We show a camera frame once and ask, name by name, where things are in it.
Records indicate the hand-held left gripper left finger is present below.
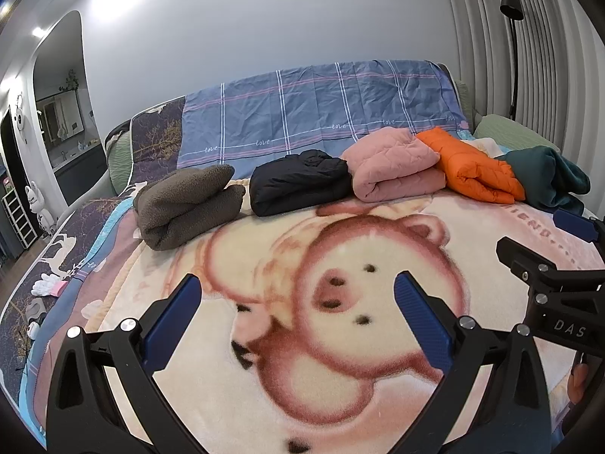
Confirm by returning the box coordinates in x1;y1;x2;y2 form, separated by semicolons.
45;273;209;454

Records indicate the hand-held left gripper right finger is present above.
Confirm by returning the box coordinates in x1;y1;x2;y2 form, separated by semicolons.
394;271;551;454

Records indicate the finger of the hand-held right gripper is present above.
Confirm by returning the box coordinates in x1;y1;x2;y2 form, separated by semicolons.
496;237;605;315
552;209;605;247

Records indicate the olive fleece jacket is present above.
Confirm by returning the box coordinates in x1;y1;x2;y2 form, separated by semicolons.
133;164;247;251

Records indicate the person's right hand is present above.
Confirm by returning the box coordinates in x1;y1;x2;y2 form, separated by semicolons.
568;363;591;400

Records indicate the teal folded garment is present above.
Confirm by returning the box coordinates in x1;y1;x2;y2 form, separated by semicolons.
498;146;591;216

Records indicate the cream bear print blanket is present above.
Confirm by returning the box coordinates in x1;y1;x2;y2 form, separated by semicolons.
28;177;605;454

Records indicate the orange puffer jacket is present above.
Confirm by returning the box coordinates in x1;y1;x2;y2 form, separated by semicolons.
416;127;526;205

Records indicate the green pillow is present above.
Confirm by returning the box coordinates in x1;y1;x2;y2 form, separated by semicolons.
474;113;561;152

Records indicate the cream folded cloth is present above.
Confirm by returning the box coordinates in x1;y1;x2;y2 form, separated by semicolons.
456;135;511;157

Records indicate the white glove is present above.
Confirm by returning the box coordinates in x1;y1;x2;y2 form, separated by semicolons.
31;272;60;296

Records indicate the white pleated curtain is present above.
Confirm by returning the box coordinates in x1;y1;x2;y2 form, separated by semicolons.
439;0;605;209

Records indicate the pink quilted jacket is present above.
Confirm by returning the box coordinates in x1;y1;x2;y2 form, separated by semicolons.
340;129;447;202

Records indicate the dark vanity cabinet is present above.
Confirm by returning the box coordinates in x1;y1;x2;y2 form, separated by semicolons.
52;139;109;206

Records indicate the white shelf rack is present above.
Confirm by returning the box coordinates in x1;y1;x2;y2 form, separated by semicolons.
2;194;39;249

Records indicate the black puffer jacket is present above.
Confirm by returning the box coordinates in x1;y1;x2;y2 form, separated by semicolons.
250;149;354;217

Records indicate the dark tree print sheet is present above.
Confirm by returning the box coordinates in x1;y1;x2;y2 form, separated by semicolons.
0;97;187;417

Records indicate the black floor lamp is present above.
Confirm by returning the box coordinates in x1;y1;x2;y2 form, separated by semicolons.
500;0;525;121

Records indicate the blue plaid bed sheet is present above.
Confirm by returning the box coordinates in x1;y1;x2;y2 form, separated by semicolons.
177;59;466;180

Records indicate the wall mirror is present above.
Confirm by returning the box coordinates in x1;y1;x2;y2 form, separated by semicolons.
37;91;86;143

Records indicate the white bear wall ornament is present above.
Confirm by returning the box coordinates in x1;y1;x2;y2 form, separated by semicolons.
12;97;29;131

